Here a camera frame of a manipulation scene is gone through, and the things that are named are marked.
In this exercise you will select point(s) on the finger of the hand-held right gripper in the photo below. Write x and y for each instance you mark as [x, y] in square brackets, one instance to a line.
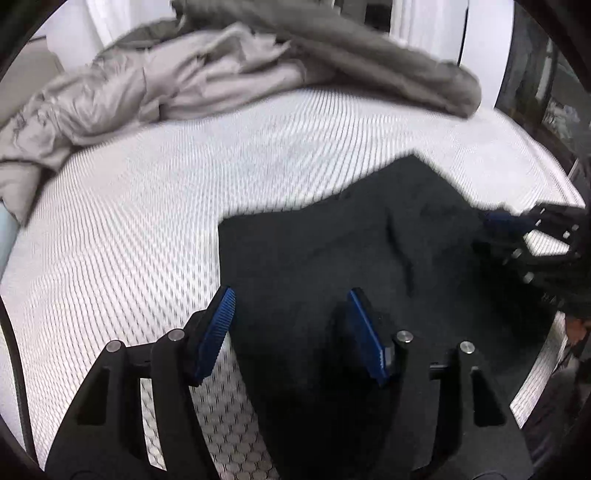
[505, 221]
[531, 265]

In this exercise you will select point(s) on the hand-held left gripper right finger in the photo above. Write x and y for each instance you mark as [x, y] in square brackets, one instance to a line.
[367, 337]

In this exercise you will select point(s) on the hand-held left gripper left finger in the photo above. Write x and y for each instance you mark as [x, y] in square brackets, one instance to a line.
[217, 332]

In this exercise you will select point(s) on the black pants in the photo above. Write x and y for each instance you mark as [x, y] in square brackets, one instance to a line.
[323, 249]

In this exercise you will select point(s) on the person's right hand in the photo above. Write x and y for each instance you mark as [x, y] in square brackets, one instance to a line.
[578, 330]

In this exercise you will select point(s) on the person's dark clothing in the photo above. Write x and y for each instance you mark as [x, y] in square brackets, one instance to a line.
[563, 406]

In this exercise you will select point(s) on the dark glass partition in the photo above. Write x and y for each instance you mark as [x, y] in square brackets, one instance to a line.
[554, 115]

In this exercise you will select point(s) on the white honeycomb mattress bed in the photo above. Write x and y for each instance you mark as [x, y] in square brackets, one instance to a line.
[138, 207]

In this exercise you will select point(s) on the white pleated curtain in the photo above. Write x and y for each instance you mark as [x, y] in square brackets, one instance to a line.
[438, 32]

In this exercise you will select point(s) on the dark grey duvet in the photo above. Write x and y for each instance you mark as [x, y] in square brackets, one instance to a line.
[369, 60]

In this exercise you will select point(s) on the light blue pillow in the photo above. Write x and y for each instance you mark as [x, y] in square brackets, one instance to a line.
[7, 240]

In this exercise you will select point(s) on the light grey blanket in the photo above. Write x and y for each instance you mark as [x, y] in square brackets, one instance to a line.
[115, 97]

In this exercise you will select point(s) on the beige padded headboard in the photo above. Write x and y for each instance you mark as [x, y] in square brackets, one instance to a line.
[32, 69]

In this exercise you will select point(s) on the white sheer curtain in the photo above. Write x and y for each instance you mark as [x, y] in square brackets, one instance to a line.
[115, 23]

